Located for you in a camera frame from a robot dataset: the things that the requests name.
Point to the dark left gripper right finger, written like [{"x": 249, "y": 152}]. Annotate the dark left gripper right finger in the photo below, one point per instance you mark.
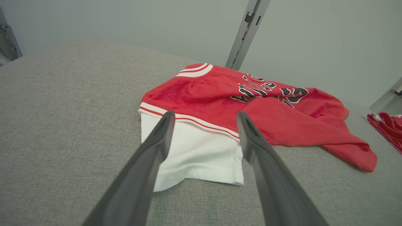
[{"x": 276, "y": 188}]

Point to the grey partition post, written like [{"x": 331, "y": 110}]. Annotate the grey partition post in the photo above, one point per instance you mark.
[{"x": 246, "y": 34}]

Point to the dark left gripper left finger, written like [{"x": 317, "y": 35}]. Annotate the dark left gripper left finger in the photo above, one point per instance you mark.
[{"x": 138, "y": 182}]

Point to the grey metal frame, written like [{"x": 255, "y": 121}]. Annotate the grey metal frame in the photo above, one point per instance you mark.
[{"x": 8, "y": 44}]

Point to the red basketball jersey white sleeves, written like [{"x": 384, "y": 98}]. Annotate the red basketball jersey white sleeves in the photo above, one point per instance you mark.
[{"x": 282, "y": 125}]

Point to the red shorts white stripes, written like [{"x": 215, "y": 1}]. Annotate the red shorts white stripes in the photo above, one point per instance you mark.
[{"x": 389, "y": 127}]

